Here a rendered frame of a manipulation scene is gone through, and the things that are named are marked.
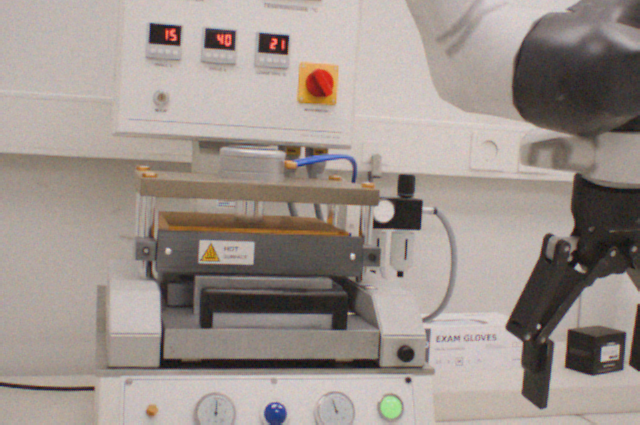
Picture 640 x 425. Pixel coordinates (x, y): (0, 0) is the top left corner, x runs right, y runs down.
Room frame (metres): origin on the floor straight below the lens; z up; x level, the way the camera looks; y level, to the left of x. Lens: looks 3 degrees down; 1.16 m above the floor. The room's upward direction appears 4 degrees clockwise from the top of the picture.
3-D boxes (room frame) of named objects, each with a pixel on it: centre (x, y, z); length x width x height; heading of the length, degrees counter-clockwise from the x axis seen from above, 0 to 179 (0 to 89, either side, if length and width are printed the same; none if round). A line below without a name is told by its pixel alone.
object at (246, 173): (1.10, 0.07, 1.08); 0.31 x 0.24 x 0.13; 104
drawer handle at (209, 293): (0.88, 0.04, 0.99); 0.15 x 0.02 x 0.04; 104
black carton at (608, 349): (1.50, -0.50, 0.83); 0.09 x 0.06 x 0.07; 127
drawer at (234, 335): (1.02, 0.07, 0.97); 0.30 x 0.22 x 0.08; 14
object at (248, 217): (1.06, 0.07, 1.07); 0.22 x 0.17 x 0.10; 104
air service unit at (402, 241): (1.24, -0.10, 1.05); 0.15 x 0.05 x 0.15; 104
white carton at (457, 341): (1.50, -0.25, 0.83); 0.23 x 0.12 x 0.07; 111
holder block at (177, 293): (1.06, 0.08, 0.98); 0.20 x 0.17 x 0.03; 104
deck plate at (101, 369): (1.10, 0.09, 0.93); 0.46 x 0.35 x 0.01; 14
